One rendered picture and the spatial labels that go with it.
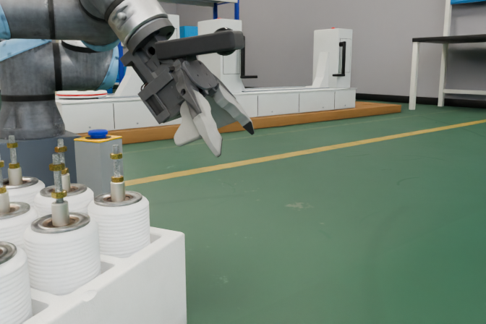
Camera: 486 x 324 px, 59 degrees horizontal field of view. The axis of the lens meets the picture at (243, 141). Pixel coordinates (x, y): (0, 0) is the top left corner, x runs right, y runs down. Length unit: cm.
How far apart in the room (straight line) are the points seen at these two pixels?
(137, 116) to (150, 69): 218
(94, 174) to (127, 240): 27
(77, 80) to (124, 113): 167
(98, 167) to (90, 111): 176
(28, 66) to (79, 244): 58
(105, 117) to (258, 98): 120
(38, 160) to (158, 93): 54
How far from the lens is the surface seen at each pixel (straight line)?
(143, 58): 63
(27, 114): 110
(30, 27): 72
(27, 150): 108
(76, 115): 267
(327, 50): 416
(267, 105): 340
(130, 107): 278
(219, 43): 57
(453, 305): 100
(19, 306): 58
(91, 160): 95
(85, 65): 110
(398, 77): 602
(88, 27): 73
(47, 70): 110
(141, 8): 62
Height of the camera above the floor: 46
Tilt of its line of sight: 10 degrees down
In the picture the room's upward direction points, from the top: straight up
